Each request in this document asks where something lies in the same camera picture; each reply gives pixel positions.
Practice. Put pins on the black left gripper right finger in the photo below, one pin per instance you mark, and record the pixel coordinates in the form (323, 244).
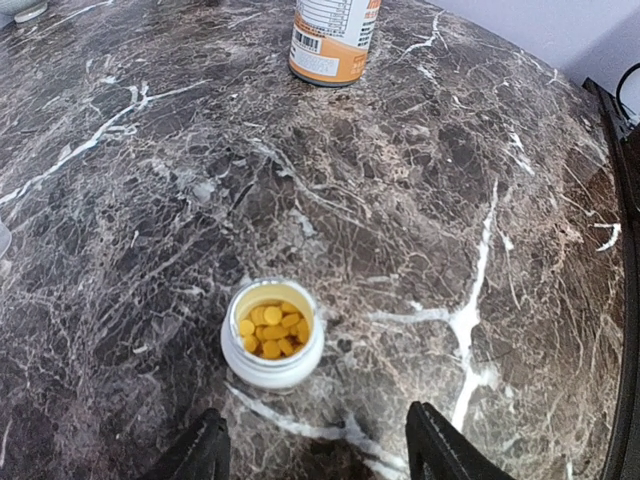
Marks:
(438, 451)

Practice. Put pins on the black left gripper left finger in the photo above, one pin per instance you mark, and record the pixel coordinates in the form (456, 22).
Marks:
(202, 452)

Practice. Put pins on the white pill bottle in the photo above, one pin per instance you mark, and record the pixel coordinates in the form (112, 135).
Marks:
(271, 374)

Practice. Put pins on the orange pill bottle grey cap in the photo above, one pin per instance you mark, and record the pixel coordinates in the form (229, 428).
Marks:
(331, 39)

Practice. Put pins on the clear plastic pill organizer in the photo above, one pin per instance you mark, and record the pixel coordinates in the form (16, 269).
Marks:
(5, 239)

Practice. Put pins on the yellow pills inside bottle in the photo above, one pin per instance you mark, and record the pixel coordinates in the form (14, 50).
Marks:
(274, 330)

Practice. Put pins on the small teal patterned bowl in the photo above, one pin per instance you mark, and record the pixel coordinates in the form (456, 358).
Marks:
(21, 11)

